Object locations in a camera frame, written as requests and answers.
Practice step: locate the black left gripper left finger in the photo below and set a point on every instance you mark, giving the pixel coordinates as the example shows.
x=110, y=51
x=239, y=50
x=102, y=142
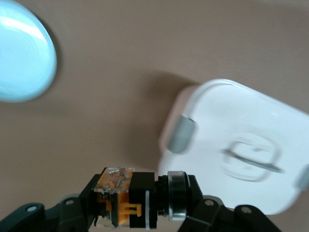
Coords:
x=72, y=215

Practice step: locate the light blue round plate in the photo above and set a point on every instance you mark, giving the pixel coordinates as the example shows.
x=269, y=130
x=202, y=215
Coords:
x=21, y=60

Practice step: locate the black and orange push-button switch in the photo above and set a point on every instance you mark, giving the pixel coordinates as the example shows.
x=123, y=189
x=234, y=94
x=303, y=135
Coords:
x=140, y=183

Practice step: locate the white lidded box, grey latches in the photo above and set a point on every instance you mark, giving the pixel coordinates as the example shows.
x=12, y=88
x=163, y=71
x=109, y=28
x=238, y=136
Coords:
x=229, y=116

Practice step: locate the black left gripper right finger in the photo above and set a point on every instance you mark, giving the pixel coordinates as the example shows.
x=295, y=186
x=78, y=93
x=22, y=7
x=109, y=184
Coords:
x=207, y=215

